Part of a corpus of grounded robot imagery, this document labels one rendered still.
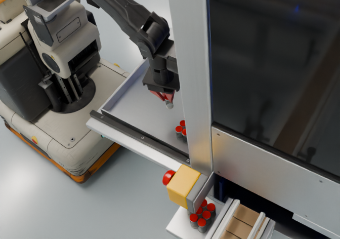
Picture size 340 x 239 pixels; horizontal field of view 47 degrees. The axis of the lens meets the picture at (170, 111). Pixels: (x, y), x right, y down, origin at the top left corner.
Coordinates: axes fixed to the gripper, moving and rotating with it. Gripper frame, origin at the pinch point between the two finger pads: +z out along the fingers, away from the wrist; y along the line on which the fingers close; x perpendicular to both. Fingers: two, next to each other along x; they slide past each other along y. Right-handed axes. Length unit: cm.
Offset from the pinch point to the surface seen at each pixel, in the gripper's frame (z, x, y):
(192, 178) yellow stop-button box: -4.7, -24.8, 15.4
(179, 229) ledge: 10.4, -31.7, 12.9
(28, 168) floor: 96, 6, -98
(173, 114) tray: 9.8, 1.7, -0.1
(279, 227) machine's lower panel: 10.8, -24.1, 36.2
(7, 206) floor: 97, -17, -97
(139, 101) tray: 9.6, 4.0, -12.1
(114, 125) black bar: 7.9, -7.9, -15.3
